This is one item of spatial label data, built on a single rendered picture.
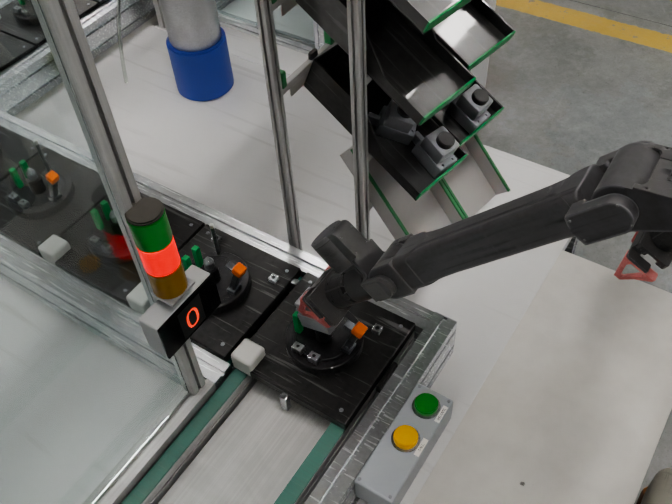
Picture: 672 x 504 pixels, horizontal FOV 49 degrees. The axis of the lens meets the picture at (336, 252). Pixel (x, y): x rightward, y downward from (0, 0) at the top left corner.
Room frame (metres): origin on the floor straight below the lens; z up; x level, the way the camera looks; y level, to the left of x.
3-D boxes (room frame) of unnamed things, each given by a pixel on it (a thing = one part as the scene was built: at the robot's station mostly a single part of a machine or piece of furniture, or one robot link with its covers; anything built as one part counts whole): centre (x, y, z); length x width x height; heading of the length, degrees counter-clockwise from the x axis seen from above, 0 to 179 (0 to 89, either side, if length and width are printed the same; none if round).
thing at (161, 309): (0.68, 0.24, 1.29); 0.12 x 0.05 x 0.25; 144
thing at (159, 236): (0.68, 0.24, 1.38); 0.05 x 0.05 x 0.05
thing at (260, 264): (0.91, 0.24, 1.01); 0.24 x 0.24 x 0.13; 54
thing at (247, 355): (0.74, 0.17, 0.97); 0.05 x 0.05 x 0.04; 54
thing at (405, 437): (0.56, -0.09, 0.96); 0.04 x 0.04 x 0.02
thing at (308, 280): (0.76, 0.03, 0.96); 0.24 x 0.24 x 0.02; 54
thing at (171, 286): (0.68, 0.24, 1.28); 0.05 x 0.05 x 0.05
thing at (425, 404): (0.62, -0.13, 0.96); 0.04 x 0.04 x 0.02
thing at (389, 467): (0.56, -0.09, 0.93); 0.21 x 0.07 x 0.06; 144
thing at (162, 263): (0.68, 0.24, 1.33); 0.05 x 0.05 x 0.05
